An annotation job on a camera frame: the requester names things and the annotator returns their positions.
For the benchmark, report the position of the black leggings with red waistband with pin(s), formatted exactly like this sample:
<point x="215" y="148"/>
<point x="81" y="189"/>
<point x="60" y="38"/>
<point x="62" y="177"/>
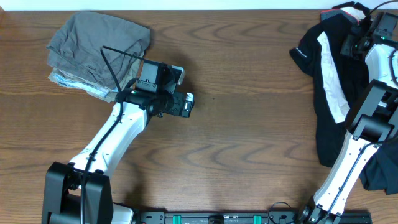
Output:
<point x="353" y="11"/>

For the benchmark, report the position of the black and white shirt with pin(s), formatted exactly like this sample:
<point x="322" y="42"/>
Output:
<point x="338" y="82"/>

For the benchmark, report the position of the folded light blue garment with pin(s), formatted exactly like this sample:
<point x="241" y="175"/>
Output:
<point x="69" y="80"/>

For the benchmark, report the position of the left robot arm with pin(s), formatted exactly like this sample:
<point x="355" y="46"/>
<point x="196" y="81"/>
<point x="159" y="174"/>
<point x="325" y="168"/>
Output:
<point x="80" y="191"/>

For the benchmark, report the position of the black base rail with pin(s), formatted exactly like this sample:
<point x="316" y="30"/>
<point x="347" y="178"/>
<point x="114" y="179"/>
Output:
<point x="272" y="217"/>

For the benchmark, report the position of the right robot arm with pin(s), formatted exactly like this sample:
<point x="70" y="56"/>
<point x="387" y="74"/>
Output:
<point x="369" y="150"/>

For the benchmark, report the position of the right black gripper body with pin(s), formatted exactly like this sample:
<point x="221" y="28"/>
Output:
<point x="351" y="45"/>

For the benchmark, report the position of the folded grey-brown trousers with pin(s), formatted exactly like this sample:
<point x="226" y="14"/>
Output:
<point x="76" y="48"/>

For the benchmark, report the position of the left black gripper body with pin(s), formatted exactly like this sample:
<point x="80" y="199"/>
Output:
<point x="172" y="103"/>

